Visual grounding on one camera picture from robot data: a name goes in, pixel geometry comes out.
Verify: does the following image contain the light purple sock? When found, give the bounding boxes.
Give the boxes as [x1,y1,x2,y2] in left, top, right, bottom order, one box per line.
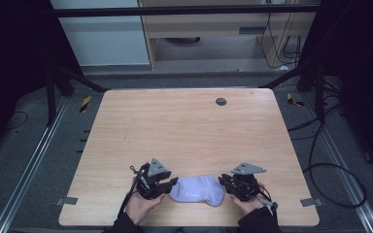
[205,188,225,207]
[168,175,225,207]

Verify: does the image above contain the grey tape strip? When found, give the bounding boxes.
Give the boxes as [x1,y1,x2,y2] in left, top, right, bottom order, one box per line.
[299,197,323,208]
[55,196,79,207]

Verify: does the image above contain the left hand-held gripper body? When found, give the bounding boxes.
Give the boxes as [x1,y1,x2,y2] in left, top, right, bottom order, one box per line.
[137,157,176,200]

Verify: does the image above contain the looped black floor cable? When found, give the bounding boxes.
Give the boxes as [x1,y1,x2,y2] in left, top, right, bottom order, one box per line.
[287,103,367,210]

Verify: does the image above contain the white cabinet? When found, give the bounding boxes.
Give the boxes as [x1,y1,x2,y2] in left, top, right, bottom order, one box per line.
[49,0,152,67]

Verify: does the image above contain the hanging black desk cables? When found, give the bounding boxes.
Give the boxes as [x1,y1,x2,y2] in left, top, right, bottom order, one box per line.
[259,0,303,70]

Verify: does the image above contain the black metal stand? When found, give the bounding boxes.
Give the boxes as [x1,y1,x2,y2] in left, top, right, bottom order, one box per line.
[259,62,326,124]
[45,64,110,128]

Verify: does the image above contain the right hand-held gripper black cable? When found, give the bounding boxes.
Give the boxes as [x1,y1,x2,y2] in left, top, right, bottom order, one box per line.
[255,183,280,224]

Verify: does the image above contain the aluminium floor rail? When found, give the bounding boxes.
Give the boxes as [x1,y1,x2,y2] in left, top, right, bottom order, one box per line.
[304,93,373,233]
[0,96,70,233]

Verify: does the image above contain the dark curtain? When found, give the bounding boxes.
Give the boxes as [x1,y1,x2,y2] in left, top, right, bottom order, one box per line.
[299,0,373,179]
[0,0,82,163]

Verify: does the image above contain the hand-held gripper black cable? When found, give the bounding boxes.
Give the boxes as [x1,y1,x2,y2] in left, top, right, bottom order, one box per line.
[117,165,147,218]
[255,183,280,224]

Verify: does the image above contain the yellow black striped tape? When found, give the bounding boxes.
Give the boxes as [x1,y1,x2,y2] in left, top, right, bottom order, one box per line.
[287,92,305,108]
[79,95,92,114]

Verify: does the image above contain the black horizontal frame bar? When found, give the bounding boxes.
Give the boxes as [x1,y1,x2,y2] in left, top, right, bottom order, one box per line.
[51,4,320,18]

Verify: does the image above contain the person's left hand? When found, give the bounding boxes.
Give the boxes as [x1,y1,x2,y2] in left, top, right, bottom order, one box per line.
[124,189,167,226]

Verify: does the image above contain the person's right hand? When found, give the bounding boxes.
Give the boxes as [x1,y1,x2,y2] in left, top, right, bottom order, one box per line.
[229,183,267,217]

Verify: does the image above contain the thin black floor cable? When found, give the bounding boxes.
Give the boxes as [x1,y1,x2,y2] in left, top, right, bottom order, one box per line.
[6,111,29,131]

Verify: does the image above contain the left hand-held gripper black cable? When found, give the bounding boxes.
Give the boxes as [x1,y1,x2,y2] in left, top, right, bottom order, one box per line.
[117,165,147,218]

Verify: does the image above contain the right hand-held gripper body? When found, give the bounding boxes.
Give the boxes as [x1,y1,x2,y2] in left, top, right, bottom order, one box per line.
[226,161,268,203]

